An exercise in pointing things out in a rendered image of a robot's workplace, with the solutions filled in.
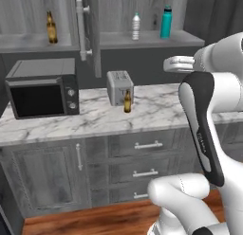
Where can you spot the black microwave oven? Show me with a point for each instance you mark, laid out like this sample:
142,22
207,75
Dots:
38,96

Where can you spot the grey wall cabinet door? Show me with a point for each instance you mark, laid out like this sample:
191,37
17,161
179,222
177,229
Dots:
205,14
94,30

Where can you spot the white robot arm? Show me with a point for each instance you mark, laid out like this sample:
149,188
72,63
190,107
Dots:
202,144

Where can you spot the grey base cabinet door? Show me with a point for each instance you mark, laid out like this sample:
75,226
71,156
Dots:
44,178

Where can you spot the grey open wall cabinet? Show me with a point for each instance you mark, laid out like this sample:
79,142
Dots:
148,39
28,39

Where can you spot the grey base cabinet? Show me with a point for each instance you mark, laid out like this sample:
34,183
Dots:
232,139

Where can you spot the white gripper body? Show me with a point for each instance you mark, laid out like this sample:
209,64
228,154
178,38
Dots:
177,64

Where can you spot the silver toaster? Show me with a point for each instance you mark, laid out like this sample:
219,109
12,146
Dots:
117,87

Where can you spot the teal drink bottle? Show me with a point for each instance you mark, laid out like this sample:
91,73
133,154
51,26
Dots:
166,24

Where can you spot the brown beer bottle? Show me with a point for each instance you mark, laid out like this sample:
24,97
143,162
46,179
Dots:
52,32
127,103

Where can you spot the grey drawer front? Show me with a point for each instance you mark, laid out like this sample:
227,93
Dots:
142,139
126,172
123,194

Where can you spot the clear plastic water bottle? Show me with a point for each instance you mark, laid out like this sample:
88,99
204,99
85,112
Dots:
136,27

